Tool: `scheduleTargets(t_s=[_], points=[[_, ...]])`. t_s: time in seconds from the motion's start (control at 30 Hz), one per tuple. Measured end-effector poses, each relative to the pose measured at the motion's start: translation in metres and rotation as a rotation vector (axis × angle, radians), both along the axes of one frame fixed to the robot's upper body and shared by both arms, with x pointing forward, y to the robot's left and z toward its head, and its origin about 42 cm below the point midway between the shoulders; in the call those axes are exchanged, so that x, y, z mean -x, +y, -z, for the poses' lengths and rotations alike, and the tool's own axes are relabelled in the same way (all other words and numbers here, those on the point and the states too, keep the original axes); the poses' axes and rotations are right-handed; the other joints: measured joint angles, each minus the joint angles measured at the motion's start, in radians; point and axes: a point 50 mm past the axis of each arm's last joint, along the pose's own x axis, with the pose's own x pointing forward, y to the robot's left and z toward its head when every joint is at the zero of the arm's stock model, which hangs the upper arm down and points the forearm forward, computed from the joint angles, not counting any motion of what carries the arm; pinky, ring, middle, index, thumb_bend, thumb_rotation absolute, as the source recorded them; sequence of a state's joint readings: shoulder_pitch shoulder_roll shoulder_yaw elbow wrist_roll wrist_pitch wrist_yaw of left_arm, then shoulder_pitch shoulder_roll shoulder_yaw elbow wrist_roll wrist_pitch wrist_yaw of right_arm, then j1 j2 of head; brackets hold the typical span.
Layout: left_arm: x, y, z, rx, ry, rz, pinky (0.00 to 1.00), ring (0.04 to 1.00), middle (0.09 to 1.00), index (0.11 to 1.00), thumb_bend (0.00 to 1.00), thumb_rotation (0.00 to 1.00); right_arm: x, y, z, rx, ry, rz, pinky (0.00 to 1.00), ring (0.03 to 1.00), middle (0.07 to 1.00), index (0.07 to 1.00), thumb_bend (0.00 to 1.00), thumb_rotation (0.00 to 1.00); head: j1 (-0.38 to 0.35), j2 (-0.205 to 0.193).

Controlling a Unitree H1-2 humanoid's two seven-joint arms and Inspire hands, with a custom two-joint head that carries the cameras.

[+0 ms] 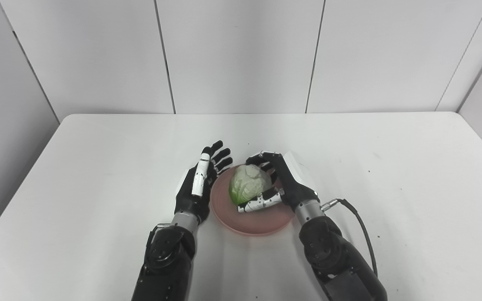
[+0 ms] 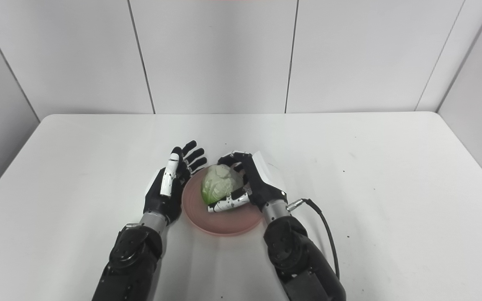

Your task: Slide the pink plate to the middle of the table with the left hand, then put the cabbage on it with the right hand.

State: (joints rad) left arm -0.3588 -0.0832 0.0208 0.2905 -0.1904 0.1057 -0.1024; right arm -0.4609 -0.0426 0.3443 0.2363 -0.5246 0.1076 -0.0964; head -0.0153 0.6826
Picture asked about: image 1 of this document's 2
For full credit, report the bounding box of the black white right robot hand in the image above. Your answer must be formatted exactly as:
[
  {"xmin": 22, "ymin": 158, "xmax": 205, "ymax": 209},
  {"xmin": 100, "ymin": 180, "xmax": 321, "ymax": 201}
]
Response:
[{"xmin": 237, "ymin": 150, "xmax": 320, "ymax": 214}]

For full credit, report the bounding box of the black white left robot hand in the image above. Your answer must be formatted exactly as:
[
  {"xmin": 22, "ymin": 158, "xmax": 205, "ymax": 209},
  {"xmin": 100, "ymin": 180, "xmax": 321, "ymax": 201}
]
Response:
[{"xmin": 174, "ymin": 140, "xmax": 233, "ymax": 226}]

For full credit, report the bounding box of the green white cabbage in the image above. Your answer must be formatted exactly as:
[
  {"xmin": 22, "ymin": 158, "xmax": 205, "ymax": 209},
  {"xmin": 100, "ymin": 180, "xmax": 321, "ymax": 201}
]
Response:
[{"xmin": 229, "ymin": 164, "xmax": 272, "ymax": 206}]

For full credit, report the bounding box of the pink round plate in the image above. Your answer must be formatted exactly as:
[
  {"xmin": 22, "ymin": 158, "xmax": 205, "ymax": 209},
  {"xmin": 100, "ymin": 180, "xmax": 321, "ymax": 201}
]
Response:
[{"xmin": 210, "ymin": 165, "xmax": 296, "ymax": 236}]

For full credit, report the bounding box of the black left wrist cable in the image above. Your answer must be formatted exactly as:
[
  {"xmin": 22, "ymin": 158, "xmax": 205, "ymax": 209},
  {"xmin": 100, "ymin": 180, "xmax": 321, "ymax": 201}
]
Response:
[{"xmin": 145, "ymin": 223, "xmax": 170, "ymax": 255}]

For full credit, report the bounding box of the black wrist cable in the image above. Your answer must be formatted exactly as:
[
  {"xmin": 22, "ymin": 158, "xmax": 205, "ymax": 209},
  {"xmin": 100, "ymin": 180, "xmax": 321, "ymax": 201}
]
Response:
[
  {"xmin": 320, "ymin": 198, "xmax": 379, "ymax": 277},
  {"xmin": 145, "ymin": 223, "xmax": 170, "ymax": 255}
]

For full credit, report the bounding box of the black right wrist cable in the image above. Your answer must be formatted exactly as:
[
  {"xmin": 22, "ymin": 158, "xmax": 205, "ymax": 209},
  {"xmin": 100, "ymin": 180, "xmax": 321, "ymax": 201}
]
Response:
[{"xmin": 320, "ymin": 198, "xmax": 379, "ymax": 277}]

